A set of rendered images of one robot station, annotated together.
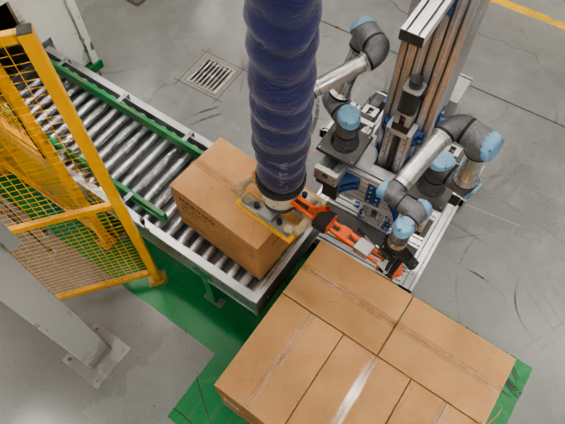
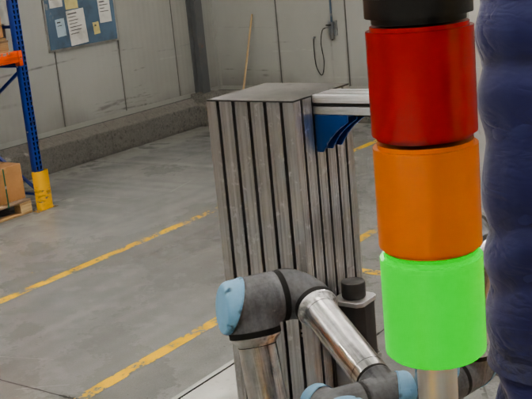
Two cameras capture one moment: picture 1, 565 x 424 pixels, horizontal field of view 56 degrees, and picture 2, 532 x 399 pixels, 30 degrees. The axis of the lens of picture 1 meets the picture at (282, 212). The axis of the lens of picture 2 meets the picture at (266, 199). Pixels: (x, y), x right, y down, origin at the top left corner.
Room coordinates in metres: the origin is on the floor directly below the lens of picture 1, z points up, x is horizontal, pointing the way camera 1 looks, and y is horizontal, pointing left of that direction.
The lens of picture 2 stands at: (1.67, 1.68, 2.36)
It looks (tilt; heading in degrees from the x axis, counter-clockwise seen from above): 14 degrees down; 274
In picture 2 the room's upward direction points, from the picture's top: 5 degrees counter-clockwise
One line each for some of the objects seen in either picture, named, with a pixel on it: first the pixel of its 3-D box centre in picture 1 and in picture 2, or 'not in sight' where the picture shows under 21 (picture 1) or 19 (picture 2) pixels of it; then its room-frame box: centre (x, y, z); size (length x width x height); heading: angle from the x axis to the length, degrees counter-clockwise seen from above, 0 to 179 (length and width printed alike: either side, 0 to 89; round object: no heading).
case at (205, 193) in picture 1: (240, 209); not in sight; (1.44, 0.23, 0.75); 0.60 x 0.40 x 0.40; 51
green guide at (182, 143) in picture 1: (124, 102); not in sight; (2.34, 1.05, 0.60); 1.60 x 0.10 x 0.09; 55
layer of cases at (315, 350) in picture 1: (361, 380); not in sight; (0.61, -0.43, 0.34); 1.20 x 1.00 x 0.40; 55
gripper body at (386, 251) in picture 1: (392, 247); not in sight; (0.92, -0.44, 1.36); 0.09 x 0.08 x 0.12; 50
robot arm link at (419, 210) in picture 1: (414, 211); not in sight; (1.00, -0.51, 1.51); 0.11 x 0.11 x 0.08; 46
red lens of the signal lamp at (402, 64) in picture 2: not in sight; (421, 80); (1.62, 1.22, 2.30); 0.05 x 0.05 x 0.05
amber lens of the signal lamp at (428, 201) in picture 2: not in sight; (427, 193); (1.62, 1.22, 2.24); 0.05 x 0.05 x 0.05
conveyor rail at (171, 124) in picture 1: (173, 130); not in sight; (2.18, 0.72, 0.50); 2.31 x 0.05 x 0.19; 55
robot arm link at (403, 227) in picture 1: (402, 230); not in sight; (0.92, -0.45, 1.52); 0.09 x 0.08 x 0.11; 136
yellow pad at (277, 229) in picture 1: (267, 214); not in sight; (1.21, 0.07, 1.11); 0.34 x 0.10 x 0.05; 51
